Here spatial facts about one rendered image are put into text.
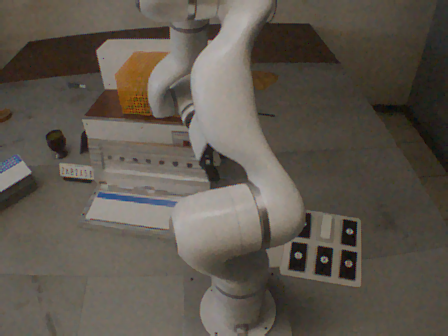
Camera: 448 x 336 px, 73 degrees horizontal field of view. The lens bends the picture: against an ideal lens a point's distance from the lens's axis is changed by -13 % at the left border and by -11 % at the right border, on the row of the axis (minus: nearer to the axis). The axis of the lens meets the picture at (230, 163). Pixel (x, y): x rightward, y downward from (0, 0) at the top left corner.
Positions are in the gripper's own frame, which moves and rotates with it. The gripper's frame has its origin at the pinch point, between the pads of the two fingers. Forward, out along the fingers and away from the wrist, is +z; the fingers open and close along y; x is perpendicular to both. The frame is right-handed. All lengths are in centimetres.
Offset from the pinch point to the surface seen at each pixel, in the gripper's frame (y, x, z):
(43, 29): -98, -43, -222
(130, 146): -28.5, -12.1, -32.1
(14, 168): -52, -54, -46
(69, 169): -53, -32, -43
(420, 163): -82, 234, -34
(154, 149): -26.1, -4.9, -27.8
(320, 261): -20.8, 31.6, 25.1
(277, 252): -26.5, 22.5, 16.8
